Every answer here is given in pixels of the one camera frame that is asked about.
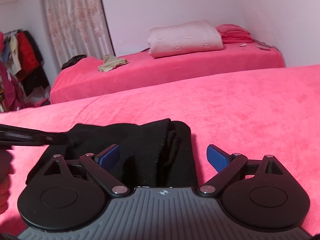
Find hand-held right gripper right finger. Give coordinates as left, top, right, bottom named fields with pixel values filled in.
left=196, top=144, right=284, bottom=197

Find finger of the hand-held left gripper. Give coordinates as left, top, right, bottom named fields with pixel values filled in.
left=37, top=131, right=70, bottom=146

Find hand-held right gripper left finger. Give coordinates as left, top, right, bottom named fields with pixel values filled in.
left=44, top=144, right=130, bottom=197

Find black knit pants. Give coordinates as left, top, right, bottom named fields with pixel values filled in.
left=26, top=118, right=199, bottom=188

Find person's left hand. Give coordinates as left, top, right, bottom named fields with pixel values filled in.
left=0, top=150, right=15, bottom=215

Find maroon vest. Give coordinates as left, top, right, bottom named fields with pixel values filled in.
left=0, top=62, right=26, bottom=112

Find black coat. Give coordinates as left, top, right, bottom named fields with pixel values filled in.
left=21, top=30, right=51, bottom=97

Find pink bed blanket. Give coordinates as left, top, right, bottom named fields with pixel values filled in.
left=0, top=65, right=320, bottom=240

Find dark garment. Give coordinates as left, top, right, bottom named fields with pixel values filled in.
left=61, top=54, right=87, bottom=70

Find cream shirt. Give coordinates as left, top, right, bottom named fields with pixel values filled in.
left=5, top=35, right=22, bottom=76

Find red jacket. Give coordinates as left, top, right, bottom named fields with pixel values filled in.
left=15, top=31, right=40, bottom=75

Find beige garment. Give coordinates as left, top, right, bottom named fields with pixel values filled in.
left=97, top=54, right=130, bottom=73

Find bed with pink sheet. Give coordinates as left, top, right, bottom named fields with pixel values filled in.
left=50, top=41, right=287, bottom=105

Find floral patterned curtain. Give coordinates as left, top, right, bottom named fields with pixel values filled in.
left=40, top=0, right=116, bottom=67

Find rolled pale pink quilt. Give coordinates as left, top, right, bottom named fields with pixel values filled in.
left=147, top=20, right=224, bottom=58

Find folded pink blanket stack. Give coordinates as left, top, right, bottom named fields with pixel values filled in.
left=215, top=24, right=253, bottom=44

